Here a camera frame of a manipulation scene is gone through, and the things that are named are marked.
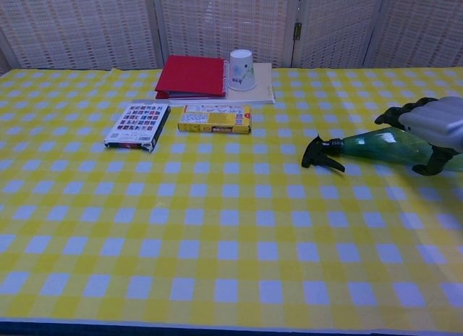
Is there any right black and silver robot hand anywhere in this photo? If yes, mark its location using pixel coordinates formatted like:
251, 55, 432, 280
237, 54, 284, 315
374, 96, 463, 177

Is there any green spray bottle black trigger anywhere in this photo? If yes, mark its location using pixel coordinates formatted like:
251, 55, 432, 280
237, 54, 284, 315
301, 127, 463, 173

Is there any woven folding screen panel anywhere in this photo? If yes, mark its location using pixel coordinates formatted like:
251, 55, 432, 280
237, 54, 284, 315
292, 0, 385, 69
0, 0, 163, 71
363, 0, 463, 68
151, 0, 302, 70

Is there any beige spiral notebook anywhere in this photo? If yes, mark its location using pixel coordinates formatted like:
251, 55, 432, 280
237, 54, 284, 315
226, 62, 276, 104

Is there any white paper cup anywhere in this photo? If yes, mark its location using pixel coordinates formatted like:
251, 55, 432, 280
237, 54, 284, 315
226, 49, 257, 92

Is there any yellow flat carton box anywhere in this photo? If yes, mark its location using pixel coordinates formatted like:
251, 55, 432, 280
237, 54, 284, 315
177, 104, 253, 135

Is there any yellow white checked tablecloth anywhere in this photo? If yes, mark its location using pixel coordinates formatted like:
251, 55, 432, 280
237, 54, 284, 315
0, 66, 463, 332

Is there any red spiral notebook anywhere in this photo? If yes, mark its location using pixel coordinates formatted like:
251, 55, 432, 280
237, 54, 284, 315
154, 55, 229, 101

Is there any white picture card box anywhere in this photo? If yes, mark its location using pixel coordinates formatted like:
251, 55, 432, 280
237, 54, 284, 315
103, 100, 171, 154

